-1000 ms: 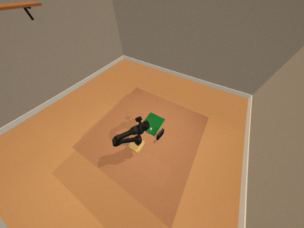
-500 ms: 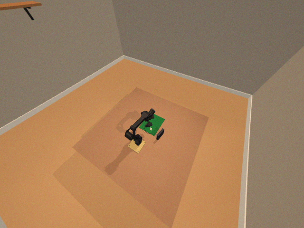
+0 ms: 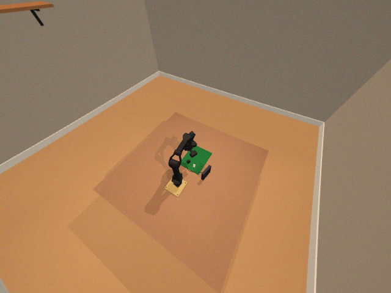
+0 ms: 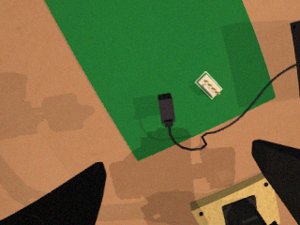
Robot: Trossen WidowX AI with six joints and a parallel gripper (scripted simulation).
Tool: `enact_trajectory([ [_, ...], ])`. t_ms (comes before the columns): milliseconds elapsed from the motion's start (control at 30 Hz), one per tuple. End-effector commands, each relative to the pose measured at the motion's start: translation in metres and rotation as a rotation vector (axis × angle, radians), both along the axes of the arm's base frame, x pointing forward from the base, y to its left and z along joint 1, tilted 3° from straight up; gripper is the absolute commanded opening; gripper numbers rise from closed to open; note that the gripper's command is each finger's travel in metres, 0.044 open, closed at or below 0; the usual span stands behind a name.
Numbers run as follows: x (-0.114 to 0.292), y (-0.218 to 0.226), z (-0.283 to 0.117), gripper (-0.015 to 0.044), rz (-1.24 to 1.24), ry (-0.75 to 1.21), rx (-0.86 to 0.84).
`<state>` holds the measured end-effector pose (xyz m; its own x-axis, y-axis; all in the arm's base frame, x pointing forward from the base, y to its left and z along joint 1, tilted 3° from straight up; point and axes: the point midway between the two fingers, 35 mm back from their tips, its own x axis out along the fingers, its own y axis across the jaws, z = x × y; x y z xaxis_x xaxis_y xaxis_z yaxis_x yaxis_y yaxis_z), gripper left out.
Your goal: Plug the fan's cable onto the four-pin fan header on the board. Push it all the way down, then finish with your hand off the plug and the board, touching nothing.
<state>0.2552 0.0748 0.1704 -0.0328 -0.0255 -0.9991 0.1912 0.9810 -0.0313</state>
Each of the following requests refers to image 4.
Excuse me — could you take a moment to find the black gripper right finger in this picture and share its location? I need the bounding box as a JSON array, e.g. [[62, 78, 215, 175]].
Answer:
[[251, 140, 300, 225]]

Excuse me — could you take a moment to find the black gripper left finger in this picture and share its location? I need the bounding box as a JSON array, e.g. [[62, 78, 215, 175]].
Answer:
[[0, 162, 106, 225]]

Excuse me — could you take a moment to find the green circuit board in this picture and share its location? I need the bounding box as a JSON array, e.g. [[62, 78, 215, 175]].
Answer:
[[44, 0, 275, 160]]

